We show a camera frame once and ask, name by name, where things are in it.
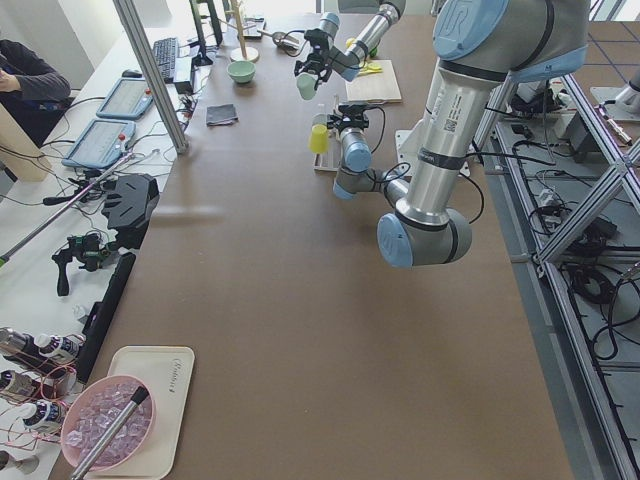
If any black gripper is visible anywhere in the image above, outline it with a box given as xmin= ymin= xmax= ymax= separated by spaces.
xmin=294 ymin=28 xmax=332 ymax=90
xmin=327 ymin=112 xmax=370 ymax=142

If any green cup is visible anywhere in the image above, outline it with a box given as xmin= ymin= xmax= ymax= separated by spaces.
xmin=296 ymin=72 xmax=317 ymax=100

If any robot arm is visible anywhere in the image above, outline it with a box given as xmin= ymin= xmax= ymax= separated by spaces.
xmin=333 ymin=1 xmax=590 ymax=268
xmin=294 ymin=1 xmax=406 ymax=100

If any grey cup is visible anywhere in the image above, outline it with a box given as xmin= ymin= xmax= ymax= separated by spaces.
xmin=312 ymin=113 xmax=329 ymax=126

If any yellow cup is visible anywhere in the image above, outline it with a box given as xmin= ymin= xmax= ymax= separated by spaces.
xmin=308 ymin=125 xmax=329 ymax=155

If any metal scoop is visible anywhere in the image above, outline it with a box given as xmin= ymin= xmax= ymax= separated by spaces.
xmin=258 ymin=29 xmax=301 ymax=52

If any wooden cutting board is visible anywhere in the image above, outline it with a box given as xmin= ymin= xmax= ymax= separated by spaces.
xmin=346 ymin=60 xmax=402 ymax=102

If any yellow plastic knife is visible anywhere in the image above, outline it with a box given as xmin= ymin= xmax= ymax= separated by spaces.
xmin=357 ymin=66 xmax=383 ymax=77

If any green bowl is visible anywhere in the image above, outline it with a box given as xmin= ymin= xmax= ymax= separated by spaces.
xmin=227 ymin=60 xmax=256 ymax=84

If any wooden mug tree stand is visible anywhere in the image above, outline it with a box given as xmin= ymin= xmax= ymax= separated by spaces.
xmin=223 ymin=0 xmax=260 ymax=63

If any grey cloth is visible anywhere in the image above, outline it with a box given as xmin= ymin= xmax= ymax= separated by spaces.
xmin=206 ymin=104 xmax=238 ymax=126

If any black keyboard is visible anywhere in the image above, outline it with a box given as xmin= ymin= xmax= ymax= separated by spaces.
xmin=152 ymin=37 xmax=179 ymax=83

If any blue teach pendant far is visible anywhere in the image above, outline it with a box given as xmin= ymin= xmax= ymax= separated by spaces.
xmin=96 ymin=77 xmax=153 ymax=120

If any blue teach pendant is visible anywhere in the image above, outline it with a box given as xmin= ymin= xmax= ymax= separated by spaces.
xmin=61 ymin=118 xmax=136 ymax=169
xmin=96 ymin=77 xmax=153 ymax=120

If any blue teach pendant near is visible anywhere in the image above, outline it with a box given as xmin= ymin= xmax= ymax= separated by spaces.
xmin=61 ymin=118 xmax=136 ymax=169

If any person in dark sweater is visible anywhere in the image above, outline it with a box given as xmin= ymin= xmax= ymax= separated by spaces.
xmin=1 ymin=39 xmax=72 ymax=147

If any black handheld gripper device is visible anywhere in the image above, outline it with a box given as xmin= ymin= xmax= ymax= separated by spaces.
xmin=51 ymin=233 xmax=119 ymax=296

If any beige tray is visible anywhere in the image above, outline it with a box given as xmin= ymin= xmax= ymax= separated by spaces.
xmin=74 ymin=345 xmax=196 ymax=477

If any metal rod black tip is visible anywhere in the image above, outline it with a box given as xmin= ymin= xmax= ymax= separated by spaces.
xmin=70 ymin=386 xmax=149 ymax=480

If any pink bowl of ice cubes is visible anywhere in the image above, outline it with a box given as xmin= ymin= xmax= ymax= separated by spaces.
xmin=61 ymin=375 xmax=156 ymax=472

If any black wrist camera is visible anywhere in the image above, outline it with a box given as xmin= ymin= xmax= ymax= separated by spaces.
xmin=338 ymin=102 xmax=371 ymax=119

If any white wire cup holder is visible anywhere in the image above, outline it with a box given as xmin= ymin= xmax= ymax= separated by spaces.
xmin=313 ymin=89 xmax=351 ymax=173

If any aluminium frame post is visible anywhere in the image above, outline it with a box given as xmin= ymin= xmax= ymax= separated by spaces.
xmin=113 ymin=0 xmax=188 ymax=155

